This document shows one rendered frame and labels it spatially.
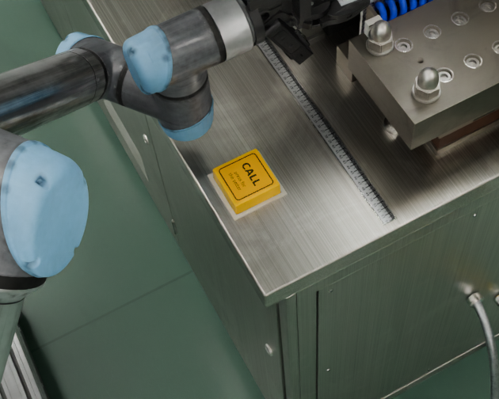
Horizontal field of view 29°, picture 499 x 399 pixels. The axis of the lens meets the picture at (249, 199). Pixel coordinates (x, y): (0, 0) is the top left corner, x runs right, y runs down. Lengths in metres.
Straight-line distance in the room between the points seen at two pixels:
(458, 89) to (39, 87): 0.52
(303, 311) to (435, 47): 0.41
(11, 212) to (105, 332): 1.38
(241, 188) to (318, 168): 0.12
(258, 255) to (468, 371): 1.00
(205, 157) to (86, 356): 0.97
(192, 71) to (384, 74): 0.26
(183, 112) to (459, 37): 0.38
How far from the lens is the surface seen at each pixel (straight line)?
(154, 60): 1.15
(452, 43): 1.30
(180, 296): 2.24
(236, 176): 1.29
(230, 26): 1.17
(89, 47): 1.28
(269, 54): 1.44
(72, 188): 0.92
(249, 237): 1.27
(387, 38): 1.26
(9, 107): 1.09
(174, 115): 1.24
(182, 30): 1.16
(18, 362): 2.00
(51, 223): 0.90
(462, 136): 1.35
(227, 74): 1.42
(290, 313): 1.33
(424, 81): 1.21
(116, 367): 2.20
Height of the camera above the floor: 2.02
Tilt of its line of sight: 60 degrees down
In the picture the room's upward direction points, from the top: 7 degrees counter-clockwise
